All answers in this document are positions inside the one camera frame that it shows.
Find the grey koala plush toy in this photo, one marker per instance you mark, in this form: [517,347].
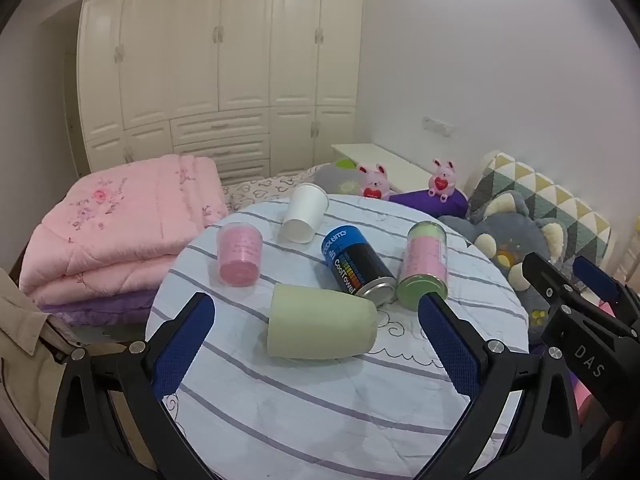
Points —
[520,240]

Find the white bedside shelf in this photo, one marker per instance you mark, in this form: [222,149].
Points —
[380,157]

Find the purple folded blanket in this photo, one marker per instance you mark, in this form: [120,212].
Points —
[100,307]

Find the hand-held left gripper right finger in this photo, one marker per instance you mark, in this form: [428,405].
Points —
[450,347]

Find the white wardrobe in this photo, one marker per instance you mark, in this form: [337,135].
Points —
[220,60]

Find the blue and black can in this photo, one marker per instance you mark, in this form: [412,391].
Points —
[357,265]

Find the triangle patterned headboard cushion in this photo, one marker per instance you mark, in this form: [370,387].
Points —
[545,195]

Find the grey cushion with green patch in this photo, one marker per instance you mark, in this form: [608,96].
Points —
[335,177]

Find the light green cup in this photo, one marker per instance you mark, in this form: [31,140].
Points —
[320,322]

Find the pink green can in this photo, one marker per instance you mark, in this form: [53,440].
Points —
[425,260]

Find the white paper cup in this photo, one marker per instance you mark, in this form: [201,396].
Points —
[302,210]

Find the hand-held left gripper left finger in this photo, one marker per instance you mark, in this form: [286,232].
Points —
[182,345]

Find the folded pink quilt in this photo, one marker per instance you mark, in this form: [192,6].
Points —
[125,220]

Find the pink rabbit plush toy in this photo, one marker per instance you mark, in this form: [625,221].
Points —
[442,180]
[375,182]

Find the white wall socket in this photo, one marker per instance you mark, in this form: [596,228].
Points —
[437,125]

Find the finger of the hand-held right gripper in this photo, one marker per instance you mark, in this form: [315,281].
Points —
[546,280]
[596,281]

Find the pink clear plastic cup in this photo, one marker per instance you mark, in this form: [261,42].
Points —
[240,255]

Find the heart print bed sheet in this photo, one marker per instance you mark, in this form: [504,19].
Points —
[260,190]

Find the beige jacket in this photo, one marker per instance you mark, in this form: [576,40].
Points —
[30,360]

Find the purple pillow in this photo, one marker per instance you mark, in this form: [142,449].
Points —
[430,204]

